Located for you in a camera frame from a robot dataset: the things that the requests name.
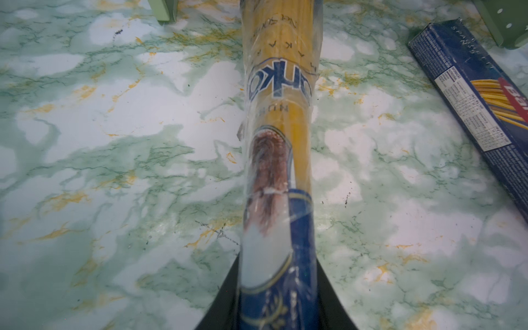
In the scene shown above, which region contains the blue Barilla spaghetti box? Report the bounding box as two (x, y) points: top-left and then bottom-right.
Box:
(408, 19), (527, 217)

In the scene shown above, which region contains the light green wooden shelf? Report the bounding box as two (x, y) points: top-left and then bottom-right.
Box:
(148, 0), (527, 50)

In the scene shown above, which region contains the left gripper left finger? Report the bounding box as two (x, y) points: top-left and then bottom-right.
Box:
(195, 256), (239, 330)

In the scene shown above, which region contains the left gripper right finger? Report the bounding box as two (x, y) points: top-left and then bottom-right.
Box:
(317, 260), (358, 330)

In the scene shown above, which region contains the blue clear spaghetti bag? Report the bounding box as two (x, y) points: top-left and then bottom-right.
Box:
(235, 1), (323, 329)

